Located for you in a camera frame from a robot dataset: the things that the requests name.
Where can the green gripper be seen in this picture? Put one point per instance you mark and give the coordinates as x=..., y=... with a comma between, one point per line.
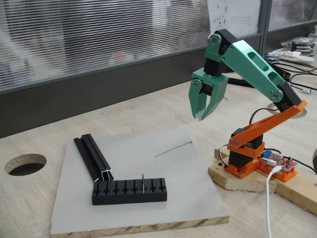
x=219, y=87

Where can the small metal pin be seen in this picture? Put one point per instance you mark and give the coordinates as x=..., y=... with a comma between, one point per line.
x=142, y=184

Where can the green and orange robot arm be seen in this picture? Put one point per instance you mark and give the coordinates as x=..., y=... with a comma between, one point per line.
x=257, y=64

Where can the wooden robot base blocks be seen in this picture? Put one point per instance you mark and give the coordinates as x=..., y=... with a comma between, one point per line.
x=237, y=183

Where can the white paper sheet on window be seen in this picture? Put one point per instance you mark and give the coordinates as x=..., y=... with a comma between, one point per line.
x=235, y=17

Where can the red controller circuit board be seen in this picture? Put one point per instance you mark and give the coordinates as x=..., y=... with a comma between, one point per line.
x=280, y=160

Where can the clear plastic bag with parts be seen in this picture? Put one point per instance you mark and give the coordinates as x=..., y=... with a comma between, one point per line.
x=299, y=44

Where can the dark round object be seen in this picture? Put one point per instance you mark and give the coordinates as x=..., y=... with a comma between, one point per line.
x=315, y=160

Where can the black slotted holder block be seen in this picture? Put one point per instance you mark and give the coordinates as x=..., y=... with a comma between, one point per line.
x=128, y=197

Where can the grey cardboard sheet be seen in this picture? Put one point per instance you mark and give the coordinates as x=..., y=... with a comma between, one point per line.
x=148, y=213

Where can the black aluminium rail profile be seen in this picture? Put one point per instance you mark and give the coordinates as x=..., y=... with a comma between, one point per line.
x=92, y=156

